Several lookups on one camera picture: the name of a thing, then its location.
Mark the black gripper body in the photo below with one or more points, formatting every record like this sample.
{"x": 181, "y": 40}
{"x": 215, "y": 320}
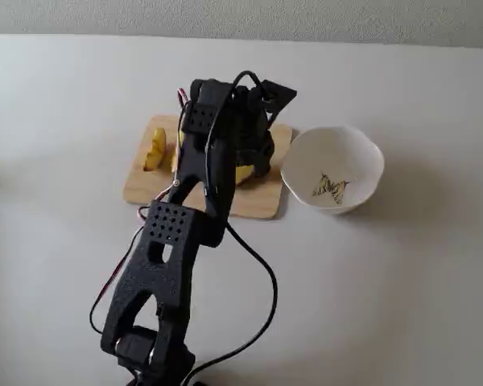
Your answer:
{"x": 262, "y": 154}

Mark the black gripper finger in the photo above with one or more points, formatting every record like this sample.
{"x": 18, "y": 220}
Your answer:
{"x": 265, "y": 163}

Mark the yellow apple slice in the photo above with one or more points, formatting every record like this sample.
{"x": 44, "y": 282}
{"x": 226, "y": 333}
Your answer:
{"x": 244, "y": 173}
{"x": 175, "y": 161}

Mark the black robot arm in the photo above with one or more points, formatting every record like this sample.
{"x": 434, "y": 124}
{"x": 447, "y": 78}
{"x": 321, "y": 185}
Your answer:
{"x": 165, "y": 261}

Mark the wooden cutting board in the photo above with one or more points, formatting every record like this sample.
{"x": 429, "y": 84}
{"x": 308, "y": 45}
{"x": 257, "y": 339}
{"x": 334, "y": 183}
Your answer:
{"x": 257, "y": 197}

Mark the white bowl with butterfly print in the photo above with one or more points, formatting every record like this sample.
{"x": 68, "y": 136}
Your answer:
{"x": 346, "y": 153}

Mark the apple slice with brown peel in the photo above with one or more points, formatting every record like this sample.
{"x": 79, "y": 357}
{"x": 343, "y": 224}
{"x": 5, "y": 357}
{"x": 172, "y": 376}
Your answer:
{"x": 155, "y": 150}

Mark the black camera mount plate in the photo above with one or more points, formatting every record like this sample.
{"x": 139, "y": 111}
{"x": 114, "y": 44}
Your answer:
{"x": 277, "y": 96}

